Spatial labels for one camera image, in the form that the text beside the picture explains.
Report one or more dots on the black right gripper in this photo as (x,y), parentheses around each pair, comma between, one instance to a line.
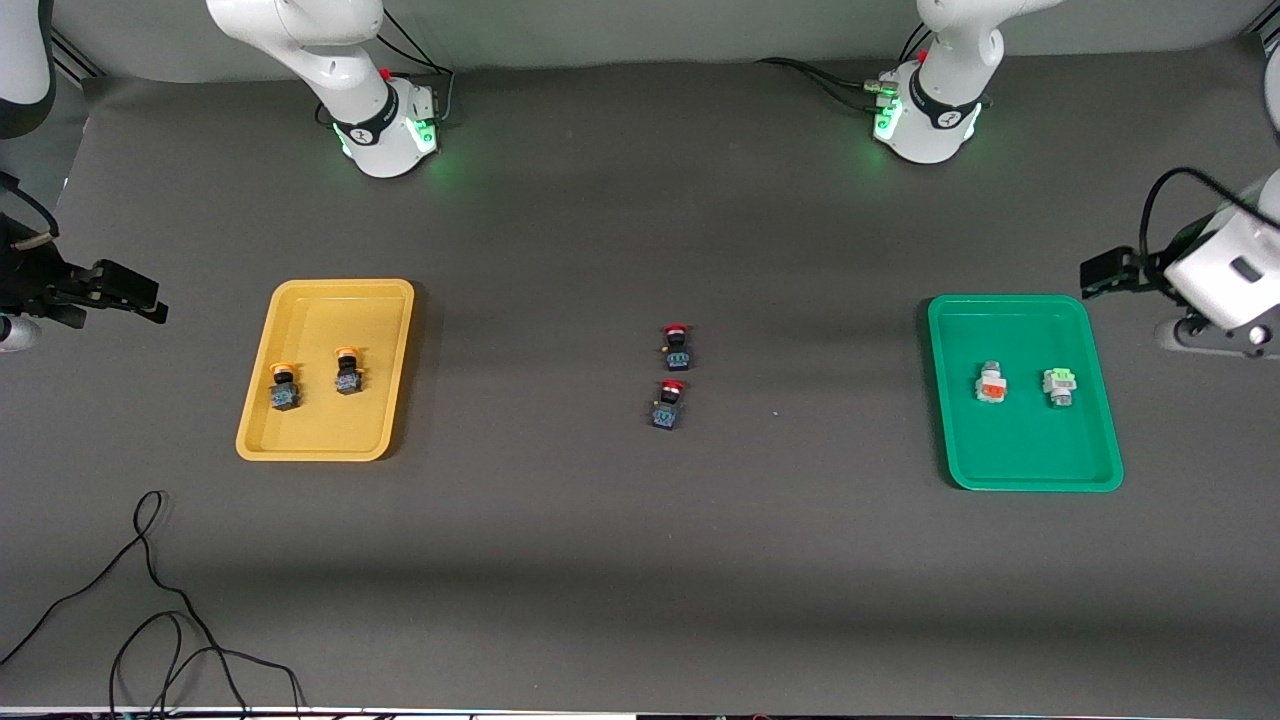
(22,277)

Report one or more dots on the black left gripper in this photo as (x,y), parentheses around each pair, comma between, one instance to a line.
(1143,271)

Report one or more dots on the white button green contact block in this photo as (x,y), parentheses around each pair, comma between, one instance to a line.
(1060,384)

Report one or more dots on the white button orange contact block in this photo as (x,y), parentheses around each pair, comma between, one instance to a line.
(992,388)

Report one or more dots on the yellow mushroom push button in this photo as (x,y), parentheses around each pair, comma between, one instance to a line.
(348,376)
(284,392)

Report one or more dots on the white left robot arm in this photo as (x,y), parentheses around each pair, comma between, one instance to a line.
(1220,270)

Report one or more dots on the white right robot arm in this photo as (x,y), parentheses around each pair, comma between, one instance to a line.
(330,60)

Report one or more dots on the green plastic tray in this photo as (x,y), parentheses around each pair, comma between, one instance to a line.
(1020,440)

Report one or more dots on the yellow plastic tray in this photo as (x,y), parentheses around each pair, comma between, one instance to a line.
(325,430)

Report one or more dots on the red mushroom push button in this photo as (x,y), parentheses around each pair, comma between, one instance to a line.
(677,352)
(667,410)

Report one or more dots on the dark grey table mat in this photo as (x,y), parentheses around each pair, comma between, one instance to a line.
(640,560)

